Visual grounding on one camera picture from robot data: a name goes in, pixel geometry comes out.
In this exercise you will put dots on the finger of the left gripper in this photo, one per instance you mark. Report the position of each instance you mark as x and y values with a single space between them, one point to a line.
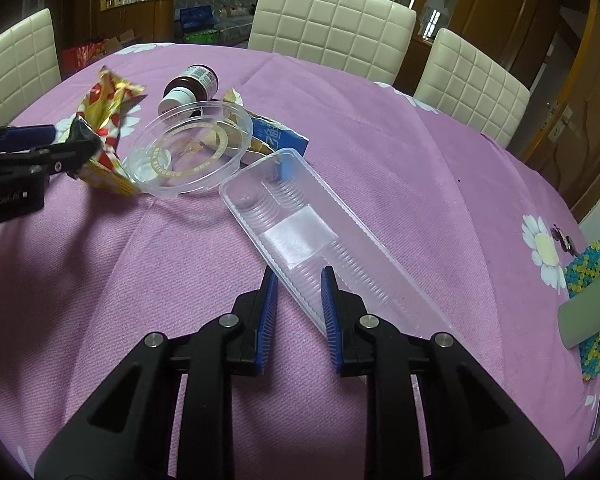
18 139
68 156

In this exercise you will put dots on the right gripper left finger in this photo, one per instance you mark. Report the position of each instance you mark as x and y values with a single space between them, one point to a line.
169 400

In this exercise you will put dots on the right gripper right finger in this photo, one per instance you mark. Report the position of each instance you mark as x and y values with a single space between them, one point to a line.
433 412

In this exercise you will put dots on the red yellow snack wrapper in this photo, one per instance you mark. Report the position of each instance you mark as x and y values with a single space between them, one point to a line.
101 108

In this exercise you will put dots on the round clear plastic lid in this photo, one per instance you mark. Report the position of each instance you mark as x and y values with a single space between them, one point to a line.
190 149

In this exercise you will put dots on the dark brown medicine bottle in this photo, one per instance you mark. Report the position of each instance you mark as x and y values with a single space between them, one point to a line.
198 83

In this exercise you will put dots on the torn blue cardboard box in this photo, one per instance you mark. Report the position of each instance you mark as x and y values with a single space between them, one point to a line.
269 136

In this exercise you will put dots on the long clear plastic tray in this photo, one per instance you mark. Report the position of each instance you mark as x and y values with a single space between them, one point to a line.
300 225

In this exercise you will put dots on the cream chair left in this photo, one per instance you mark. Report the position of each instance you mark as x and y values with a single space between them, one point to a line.
28 64

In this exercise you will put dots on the cream chair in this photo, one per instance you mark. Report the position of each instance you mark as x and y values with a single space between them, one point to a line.
28 64
462 82
366 38

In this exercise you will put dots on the purple floral tablecloth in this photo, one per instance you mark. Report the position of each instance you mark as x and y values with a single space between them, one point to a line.
431 222

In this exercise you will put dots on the red gift bag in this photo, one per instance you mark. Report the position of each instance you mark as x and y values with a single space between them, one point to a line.
74 59

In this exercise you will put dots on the brown cardboard box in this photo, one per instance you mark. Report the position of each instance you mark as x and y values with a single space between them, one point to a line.
115 44

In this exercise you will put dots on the beaded colourful tissue box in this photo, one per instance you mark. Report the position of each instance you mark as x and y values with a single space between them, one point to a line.
581 271

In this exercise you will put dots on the grey green flat case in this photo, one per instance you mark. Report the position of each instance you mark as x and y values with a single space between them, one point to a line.
579 317

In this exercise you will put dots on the wooden cabinet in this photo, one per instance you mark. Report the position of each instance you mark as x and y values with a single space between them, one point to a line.
151 20

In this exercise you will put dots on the small black hair clip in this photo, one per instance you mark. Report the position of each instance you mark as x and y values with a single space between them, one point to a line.
565 241

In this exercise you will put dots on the green printed box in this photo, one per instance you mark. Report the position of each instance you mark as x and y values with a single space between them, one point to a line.
207 36

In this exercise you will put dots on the grey sofa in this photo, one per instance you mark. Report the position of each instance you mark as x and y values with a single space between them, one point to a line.
233 19

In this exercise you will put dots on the wooden door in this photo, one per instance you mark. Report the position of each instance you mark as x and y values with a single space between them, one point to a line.
566 149

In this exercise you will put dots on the cream chair middle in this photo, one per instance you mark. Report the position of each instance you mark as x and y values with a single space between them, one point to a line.
366 38

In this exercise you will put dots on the cream chair right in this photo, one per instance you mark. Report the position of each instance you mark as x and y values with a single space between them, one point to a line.
462 82

